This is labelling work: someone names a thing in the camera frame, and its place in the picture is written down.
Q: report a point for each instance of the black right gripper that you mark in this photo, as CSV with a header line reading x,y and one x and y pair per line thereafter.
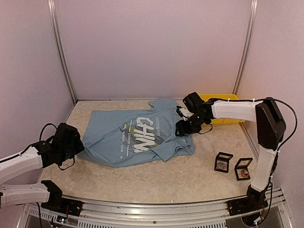
x,y
183,129

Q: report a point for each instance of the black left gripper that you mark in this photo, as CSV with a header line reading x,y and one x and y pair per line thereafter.
x,y
80,147

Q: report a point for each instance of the aluminium corner post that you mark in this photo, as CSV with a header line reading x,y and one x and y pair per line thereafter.
x,y
246,46
60,50

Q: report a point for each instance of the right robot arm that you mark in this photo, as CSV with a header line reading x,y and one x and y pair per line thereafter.
x,y
270,126

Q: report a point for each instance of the light blue printed t-shirt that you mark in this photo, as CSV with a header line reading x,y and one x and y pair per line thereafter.
x,y
122,138

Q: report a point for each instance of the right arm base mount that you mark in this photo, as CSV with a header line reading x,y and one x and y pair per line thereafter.
x,y
243,205

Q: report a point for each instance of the right aluminium corner post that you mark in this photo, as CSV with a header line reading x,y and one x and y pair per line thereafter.
x,y
246,46

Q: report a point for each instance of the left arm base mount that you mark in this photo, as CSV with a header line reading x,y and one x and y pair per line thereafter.
x,y
65,206

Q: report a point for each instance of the yellow plastic tray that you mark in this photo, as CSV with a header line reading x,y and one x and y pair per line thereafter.
x,y
206,97

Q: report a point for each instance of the aluminium front rail frame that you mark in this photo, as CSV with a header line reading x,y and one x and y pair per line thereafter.
x,y
104,214

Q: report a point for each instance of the left aluminium corner post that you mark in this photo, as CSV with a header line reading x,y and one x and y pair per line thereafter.
x,y
60,50

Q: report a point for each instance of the black brooch display box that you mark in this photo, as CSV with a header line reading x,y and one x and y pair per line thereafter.
x,y
222,162

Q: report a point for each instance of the black box with orange brooch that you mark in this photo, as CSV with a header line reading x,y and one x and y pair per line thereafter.
x,y
241,169

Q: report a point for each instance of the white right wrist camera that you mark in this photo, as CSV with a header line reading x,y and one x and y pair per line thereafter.
x,y
183,112

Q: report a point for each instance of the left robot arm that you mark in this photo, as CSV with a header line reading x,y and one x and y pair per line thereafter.
x,y
65,144

